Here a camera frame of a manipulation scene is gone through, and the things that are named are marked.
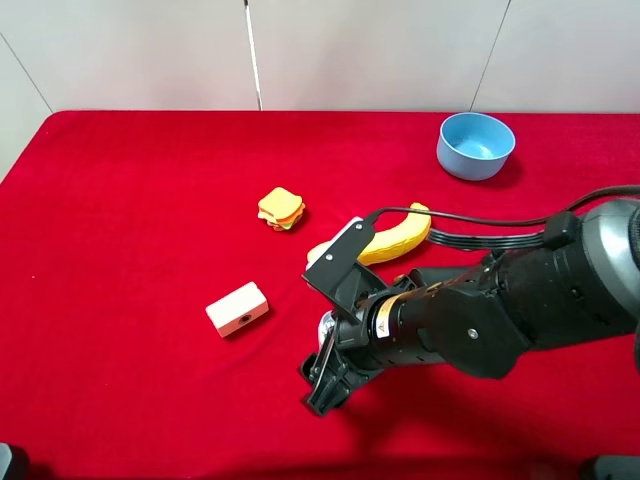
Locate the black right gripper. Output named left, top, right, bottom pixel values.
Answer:
left=299, top=287, right=400, bottom=414

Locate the clear pill bottle silver cap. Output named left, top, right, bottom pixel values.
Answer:
left=317, top=311, right=338, bottom=349

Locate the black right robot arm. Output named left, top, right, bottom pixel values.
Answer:
left=301, top=186, right=639, bottom=416

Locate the white and brick box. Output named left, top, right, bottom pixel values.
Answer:
left=205, top=282, right=269, bottom=338

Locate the toy sandwich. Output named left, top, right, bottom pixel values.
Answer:
left=257, top=187, right=306, bottom=231

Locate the yellow banana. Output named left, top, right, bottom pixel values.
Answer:
left=306, top=201, right=433, bottom=267

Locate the red table cloth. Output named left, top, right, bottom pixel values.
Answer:
left=1, top=111, right=639, bottom=479

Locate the blue bowl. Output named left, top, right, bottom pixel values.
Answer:
left=436, top=112, right=516, bottom=181

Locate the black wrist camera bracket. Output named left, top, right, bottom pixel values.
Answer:
left=303, top=217, right=386, bottom=325

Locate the black cable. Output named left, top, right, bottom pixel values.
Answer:
left=369, top=184, right=640, bottom=249

